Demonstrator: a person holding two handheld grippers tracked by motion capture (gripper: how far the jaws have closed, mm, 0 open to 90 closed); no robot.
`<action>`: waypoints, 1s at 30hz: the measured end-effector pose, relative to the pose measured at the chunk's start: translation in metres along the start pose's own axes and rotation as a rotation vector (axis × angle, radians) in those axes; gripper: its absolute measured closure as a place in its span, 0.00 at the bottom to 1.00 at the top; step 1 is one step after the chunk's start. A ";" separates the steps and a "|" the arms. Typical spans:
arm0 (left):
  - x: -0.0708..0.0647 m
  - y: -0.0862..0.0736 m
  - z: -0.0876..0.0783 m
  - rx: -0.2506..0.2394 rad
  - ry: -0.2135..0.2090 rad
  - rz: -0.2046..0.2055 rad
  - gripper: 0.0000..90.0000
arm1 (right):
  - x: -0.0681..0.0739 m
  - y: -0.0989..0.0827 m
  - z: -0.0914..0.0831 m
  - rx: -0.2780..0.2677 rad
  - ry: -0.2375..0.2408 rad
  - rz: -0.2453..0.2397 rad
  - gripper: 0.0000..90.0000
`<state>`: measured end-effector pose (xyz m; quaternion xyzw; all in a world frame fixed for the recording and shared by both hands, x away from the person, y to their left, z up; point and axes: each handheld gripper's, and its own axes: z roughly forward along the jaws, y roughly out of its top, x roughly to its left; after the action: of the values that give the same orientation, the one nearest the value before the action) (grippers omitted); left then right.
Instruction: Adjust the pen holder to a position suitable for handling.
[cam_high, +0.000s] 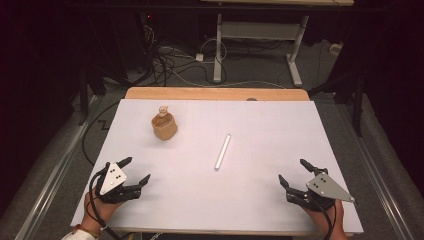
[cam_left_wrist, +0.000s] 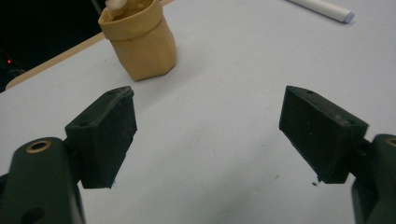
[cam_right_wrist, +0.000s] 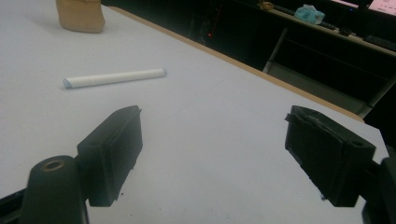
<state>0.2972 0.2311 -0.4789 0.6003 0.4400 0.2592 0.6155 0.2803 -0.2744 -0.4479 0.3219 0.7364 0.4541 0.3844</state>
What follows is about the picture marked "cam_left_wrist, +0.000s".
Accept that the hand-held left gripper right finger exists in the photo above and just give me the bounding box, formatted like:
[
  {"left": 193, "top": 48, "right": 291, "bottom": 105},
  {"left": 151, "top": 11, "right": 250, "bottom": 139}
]
[{"left": 278, "top": 85, "right": 396, "bottom": 224}]

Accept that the pale item in paper bag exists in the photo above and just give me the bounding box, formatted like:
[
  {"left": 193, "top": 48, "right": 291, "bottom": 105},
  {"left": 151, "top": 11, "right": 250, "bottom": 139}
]
[{"left": 105, "top": 0, "right": 129, "bottom": 17}]

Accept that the tan paper bag container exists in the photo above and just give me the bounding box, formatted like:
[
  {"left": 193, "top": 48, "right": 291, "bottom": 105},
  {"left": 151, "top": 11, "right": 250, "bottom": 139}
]
[{"left": 97, "top": 0, "right": 177, "bottom": 82}]

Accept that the white cylindrical tube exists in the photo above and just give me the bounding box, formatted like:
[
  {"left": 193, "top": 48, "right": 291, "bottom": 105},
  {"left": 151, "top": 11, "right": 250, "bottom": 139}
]
[{"left": 286, "top": 0, "right": 356, "bottom": 24}]

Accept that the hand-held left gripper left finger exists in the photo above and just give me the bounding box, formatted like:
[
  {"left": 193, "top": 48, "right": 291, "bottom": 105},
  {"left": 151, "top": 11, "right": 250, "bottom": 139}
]
[{"left": 0, "top": 86, "right": 138, "bottom": 224}]

